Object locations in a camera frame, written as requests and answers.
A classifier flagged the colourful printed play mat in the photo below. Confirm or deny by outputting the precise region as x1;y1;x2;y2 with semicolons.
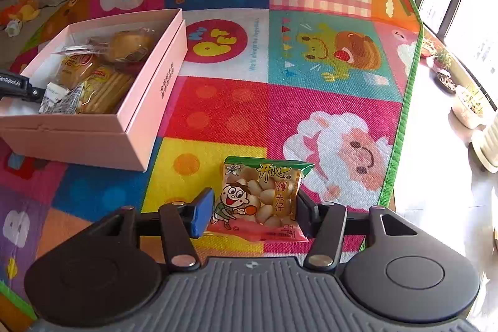
0;0;425;332

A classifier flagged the pink cardboard box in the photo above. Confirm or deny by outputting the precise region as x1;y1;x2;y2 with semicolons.
0;8;188;172

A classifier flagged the clear packet with bun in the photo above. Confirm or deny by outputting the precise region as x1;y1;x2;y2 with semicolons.
89;29;157;63

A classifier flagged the white plant pot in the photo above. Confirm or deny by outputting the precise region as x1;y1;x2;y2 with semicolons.
450;83;488;129
470;121;498;174

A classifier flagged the cartoon print snack packet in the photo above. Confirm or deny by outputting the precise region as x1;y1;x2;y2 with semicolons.
206;156;315;242

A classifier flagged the dark plant dish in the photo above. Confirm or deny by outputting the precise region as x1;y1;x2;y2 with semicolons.
435;71;458;95

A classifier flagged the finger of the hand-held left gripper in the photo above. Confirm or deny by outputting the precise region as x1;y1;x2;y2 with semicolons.
19;84;46;103

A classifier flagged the silver patterned small packet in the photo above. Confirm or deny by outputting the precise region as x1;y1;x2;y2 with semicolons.
39;82;85;114

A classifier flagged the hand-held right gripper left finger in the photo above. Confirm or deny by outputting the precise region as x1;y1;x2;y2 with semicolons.
89;187;216;271

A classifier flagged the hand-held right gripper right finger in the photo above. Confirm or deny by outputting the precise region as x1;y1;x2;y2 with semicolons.
296;190;421;271

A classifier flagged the orange plush toy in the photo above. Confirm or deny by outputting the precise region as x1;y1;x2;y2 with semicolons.
0;0;40;25

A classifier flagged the biscuit sticks snack tray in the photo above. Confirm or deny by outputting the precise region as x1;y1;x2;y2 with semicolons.
78;67;136;115

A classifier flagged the yellow bread packet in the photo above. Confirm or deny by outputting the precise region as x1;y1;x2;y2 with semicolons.
56;53;102;88

